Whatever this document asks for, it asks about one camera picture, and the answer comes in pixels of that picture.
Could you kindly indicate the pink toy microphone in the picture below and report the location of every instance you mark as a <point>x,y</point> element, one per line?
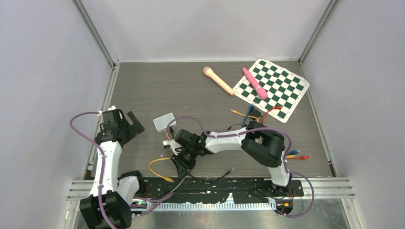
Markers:
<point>261,92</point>

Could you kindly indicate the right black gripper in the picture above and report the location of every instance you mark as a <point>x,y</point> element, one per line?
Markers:
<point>182,167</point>

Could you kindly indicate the white small router box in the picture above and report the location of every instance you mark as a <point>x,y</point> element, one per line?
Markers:
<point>162,121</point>

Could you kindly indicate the green white checkerboard mat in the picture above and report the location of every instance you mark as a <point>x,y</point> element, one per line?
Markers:
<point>284,88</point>

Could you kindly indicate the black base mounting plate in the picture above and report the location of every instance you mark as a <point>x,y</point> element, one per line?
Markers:
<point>242,190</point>

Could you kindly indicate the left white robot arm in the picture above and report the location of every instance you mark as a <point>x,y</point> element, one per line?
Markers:
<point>109,200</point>

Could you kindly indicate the aluminium front rail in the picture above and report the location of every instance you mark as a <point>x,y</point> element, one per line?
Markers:
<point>313,188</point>

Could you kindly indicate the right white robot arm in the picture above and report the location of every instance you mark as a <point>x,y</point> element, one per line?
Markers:
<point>266,146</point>

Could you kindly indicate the beige toy microphone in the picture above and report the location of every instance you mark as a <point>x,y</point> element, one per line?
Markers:
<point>212,75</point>

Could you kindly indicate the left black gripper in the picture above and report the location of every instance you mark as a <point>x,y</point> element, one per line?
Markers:
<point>136,128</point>

